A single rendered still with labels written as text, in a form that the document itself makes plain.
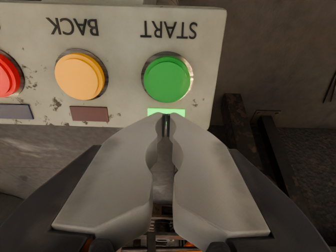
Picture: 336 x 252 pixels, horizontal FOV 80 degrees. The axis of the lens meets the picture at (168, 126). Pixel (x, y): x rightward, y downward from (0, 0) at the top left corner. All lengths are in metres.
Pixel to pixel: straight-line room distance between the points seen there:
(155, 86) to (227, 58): 0.75
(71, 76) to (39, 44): 0.04
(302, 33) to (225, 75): 0.31
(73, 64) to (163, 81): 0.07
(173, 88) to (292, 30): 0.79
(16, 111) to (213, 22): 0.20
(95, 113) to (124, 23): 0.09
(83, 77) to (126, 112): 0.05
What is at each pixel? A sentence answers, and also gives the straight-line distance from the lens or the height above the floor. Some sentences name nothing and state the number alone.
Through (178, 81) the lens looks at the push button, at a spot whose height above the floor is 0.61.
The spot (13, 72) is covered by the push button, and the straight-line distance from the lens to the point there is 0.22.
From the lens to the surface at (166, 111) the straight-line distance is 0.19.
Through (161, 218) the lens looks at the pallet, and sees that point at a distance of 2.50.
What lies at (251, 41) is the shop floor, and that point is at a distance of 0.90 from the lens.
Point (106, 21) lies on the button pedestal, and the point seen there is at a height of 0.58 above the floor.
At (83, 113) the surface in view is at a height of 0.61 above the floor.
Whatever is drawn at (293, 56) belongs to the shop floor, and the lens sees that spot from 1.01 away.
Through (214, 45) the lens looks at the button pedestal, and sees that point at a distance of 0.18.
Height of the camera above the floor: 0.74
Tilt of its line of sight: 38 degrees down
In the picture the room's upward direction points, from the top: 178 degrees counter-clockwise
